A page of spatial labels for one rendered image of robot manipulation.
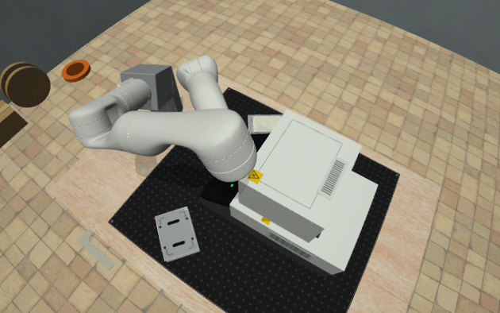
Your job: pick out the white thermal cycler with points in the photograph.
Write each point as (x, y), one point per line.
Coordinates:
(302, 197)

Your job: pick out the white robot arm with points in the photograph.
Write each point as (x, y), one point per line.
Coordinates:
(219, 137)

